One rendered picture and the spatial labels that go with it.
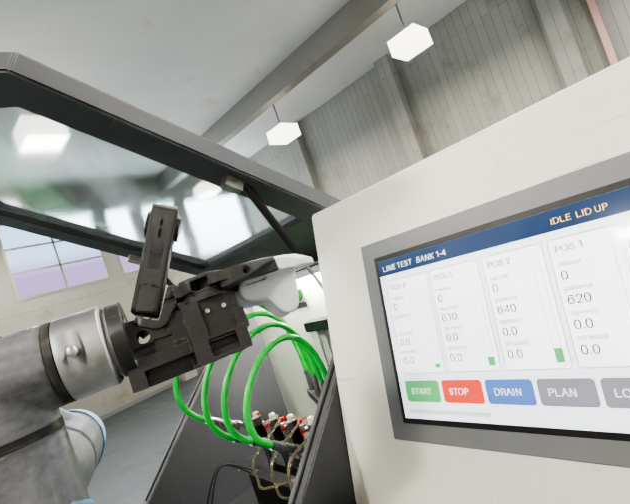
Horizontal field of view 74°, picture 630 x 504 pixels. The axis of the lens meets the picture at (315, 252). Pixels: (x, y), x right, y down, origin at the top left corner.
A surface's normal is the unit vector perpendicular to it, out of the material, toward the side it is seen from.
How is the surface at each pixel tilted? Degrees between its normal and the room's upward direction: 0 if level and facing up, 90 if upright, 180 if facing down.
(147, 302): 86
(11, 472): 90
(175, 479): 90
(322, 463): 90
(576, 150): 76
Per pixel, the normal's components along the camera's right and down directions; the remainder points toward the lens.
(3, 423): 0.58, -0.23
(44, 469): 0.81, -0.29
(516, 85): -0.66, 0.20
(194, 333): 0.28, -0.27
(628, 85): -0.77, 0.00
